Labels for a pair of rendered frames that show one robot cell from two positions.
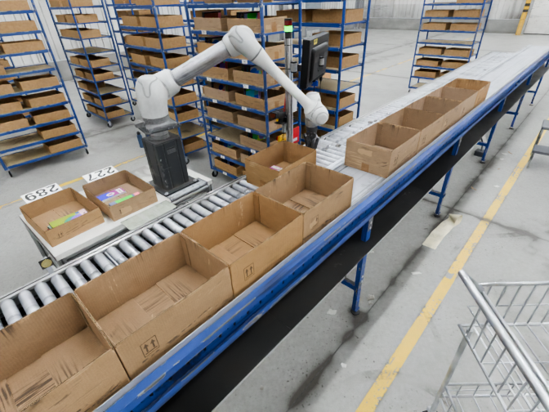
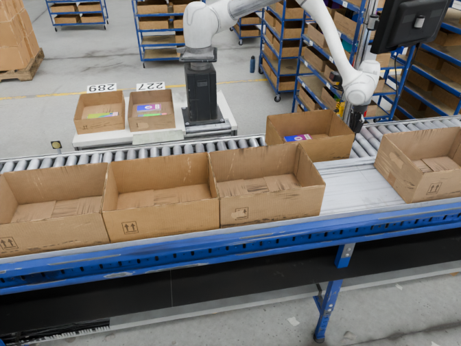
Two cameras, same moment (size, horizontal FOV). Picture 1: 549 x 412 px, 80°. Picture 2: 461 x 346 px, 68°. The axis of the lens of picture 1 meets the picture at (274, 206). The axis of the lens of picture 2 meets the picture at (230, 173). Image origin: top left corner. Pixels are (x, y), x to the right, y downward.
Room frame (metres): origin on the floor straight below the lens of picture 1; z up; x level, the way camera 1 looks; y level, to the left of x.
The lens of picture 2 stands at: (0.38, -0.66, 1.83)
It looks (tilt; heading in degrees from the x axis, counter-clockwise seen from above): 37 degrees down; 36
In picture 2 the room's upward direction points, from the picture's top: straight up
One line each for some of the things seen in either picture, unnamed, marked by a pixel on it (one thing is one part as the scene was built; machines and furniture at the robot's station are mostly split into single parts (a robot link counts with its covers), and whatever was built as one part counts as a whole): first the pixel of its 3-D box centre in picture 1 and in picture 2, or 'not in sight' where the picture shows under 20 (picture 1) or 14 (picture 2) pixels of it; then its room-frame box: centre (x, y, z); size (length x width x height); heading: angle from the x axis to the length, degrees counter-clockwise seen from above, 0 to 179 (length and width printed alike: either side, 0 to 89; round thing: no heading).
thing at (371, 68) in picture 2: (313, 105); (367, 77); (2.06, -0.27, 1.20); 0.13 x 0.11 x 0.16; 7
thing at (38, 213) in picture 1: (62, 214); (101, 110); (1.53, 1.20, 0.80); 0.38 x 0.28 x 0.10; 49
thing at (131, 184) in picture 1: (119, 193); (151, 109); (1.74, 0.95, 0.80); 0.38 x 0.28 x 0.10; 46
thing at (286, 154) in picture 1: (281, 166); (306, 137); (1.95, -0.06, 0.83); 0.39 x 0.29 x 0.17; 138
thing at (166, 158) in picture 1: (166, 160); (201, 92); (1.94, 0.69, 0.91); 0.26 x 0.26 x 0.33; 47
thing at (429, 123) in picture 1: (409, 129); not in sight; (2.17, -0.97, 0.96); 0.39 x 0.29 x 0.17; 136
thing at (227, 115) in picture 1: (230, 110); (328, 58); (3.40, 0.41, 0.79); 0.40 x 0.30 x 0.10; 47
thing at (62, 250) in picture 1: (122, 198); (156, 114); (1.80, 0.97, 0.74); 1.00 x 0.58 x 0.03; 137
